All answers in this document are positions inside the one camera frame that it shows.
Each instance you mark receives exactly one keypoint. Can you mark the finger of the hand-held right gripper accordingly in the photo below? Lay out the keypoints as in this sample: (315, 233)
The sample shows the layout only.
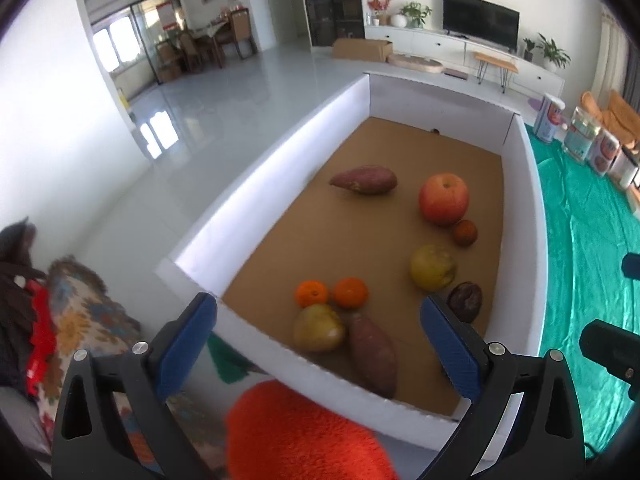
(612, 352)
(632, 265)

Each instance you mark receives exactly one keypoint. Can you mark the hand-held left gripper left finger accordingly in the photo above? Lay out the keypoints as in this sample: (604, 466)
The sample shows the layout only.
(187, 345)

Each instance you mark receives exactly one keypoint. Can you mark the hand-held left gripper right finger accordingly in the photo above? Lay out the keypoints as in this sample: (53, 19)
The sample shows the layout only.
(450, 350)

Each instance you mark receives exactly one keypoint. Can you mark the dark wrinkled passion fruit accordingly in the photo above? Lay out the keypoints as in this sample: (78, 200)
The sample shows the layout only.
(466, 301)

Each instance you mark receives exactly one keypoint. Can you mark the green pear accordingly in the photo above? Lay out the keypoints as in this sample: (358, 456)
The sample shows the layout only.
(432, 267)
(317, 329)

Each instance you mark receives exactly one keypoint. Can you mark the orange tangerine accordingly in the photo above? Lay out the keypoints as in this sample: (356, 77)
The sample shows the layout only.
(311, 294)
(350, 292)

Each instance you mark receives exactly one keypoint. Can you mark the small brown passion fruit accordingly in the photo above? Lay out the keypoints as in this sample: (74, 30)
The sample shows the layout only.
(465, 233)

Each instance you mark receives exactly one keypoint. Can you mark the white walled cardboard tray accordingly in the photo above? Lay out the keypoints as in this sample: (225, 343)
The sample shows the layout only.
(525, 210)

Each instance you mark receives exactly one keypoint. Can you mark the red apple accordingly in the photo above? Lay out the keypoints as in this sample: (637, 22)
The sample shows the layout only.
(444, 199)

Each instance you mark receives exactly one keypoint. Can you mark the green patterned tablecloth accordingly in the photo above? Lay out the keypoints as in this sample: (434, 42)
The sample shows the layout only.
(580, 240)

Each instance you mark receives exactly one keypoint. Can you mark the purple sweet potato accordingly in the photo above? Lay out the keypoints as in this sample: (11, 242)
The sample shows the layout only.
(365, 180)
(372, 355)

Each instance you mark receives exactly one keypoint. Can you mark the clear plastic container black lid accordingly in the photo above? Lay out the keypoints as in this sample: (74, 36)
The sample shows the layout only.
(627, 172)

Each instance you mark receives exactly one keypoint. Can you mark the floral patterned blanket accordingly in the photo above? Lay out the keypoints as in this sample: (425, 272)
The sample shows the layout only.
(80, 310)

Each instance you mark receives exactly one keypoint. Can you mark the printed tin can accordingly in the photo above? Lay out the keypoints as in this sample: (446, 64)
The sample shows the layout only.
(607, 152)
(550, 120)

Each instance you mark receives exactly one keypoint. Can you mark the clear glass jar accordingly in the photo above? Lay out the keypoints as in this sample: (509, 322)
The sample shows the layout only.
(582, 132)

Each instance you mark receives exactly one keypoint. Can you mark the red fuzzy garment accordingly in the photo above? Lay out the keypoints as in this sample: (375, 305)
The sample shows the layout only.
(300, 435)

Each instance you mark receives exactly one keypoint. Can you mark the red cloth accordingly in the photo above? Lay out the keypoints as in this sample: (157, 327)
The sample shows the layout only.
(40, 345)

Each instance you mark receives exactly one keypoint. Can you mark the dark cloth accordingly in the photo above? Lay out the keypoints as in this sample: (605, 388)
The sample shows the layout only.
(15, 270)

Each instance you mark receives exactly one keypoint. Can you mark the grey curtain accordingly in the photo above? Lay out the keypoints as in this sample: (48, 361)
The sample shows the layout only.
(622, 60)

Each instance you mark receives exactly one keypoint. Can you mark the white curtain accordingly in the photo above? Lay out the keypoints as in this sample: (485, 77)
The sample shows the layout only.
(602, 55)

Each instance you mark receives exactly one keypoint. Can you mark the large green potted plant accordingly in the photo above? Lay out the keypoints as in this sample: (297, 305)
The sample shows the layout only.
(552, 52)

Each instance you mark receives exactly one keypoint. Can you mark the small potted plant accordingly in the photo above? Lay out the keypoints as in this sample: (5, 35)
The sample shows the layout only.
(528, 49)

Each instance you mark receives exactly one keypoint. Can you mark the wooden bench hairpin legs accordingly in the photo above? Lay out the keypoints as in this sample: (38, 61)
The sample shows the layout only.
(495, 62)

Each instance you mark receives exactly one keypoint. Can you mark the black television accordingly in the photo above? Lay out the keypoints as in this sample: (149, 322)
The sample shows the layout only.
(480, 20)

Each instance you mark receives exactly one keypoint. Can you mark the round wooden tray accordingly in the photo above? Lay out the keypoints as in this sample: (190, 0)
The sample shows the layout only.
(415, 62)

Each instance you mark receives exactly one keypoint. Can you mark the wooden dining chair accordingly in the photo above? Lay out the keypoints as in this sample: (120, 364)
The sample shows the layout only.
(241, 32)
(192, 50)

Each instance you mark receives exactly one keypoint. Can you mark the white television cabinet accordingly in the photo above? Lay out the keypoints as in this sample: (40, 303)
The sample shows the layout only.
(435, 45)

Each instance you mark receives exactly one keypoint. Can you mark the glass balcony door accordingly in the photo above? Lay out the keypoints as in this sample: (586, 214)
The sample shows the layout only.
(135, 40)

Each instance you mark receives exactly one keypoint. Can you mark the wooden dining table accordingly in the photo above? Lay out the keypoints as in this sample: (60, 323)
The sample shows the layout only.
(215, 35)

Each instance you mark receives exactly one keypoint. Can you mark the brown cardboard box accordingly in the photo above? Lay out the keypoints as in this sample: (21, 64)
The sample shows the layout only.
(361, 49)

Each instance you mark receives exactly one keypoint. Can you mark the green potted plant white pot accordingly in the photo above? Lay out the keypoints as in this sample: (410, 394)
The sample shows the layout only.
(415, 12)

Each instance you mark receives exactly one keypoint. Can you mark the white round vase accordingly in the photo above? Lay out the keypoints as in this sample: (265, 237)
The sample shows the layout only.
(398, 20)

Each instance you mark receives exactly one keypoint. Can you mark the red flower bouquet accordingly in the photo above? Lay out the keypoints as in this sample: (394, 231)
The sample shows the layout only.
(378, 7)

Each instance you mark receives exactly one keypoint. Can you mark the black display cabinet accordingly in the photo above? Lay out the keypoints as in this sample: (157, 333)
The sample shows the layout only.
(332, 0)

